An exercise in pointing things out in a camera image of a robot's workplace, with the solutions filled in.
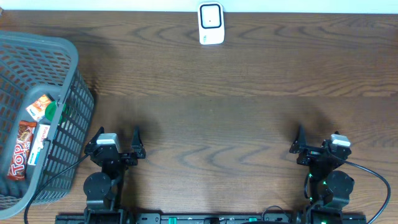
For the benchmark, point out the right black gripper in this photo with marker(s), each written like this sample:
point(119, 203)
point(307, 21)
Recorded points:
point(311, 152)

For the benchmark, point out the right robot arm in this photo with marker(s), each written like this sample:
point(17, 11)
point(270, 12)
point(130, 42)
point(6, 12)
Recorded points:
point(326, 187)

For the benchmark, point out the white Panadol box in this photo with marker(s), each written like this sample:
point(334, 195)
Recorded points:
point(41, 134)

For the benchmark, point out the green lid jar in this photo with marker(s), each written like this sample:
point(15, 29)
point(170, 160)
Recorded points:
point(51, 109)

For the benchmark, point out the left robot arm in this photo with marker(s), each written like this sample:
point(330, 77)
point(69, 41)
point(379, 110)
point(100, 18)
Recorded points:
point(104, 189)

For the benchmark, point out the white barcode scanner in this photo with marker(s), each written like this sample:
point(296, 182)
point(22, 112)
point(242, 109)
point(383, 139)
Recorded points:
point(211, 23)

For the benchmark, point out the orange small packet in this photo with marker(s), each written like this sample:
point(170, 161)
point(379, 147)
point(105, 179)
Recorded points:
point(38, 107)

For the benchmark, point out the grey plastic basket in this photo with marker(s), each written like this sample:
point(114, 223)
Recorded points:
point(32, 66)

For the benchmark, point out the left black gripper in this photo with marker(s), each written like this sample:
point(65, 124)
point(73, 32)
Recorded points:
point(138, 152)

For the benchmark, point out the red Top chocolate bar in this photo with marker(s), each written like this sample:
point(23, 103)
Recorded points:
point(21, 151)

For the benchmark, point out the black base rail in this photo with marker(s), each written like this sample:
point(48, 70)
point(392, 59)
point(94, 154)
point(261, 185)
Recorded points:
point(156, 218)

